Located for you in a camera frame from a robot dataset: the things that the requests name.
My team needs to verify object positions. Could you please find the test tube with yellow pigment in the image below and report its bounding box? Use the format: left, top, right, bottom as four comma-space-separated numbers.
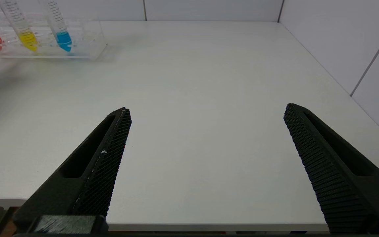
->
0, 0, 38, 52

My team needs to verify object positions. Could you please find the clear plastic test tube rack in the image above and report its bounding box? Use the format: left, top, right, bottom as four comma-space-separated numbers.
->
0, 13, 108, 60

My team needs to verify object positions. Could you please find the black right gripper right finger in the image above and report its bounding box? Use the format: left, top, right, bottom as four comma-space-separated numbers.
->
284, 103, 379, 235

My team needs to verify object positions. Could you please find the test tube with blue pigment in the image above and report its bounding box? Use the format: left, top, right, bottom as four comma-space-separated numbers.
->
38, 0, 72, 52

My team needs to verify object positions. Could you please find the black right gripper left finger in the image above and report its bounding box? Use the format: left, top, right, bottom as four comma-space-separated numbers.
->
12, 107, 132, 235

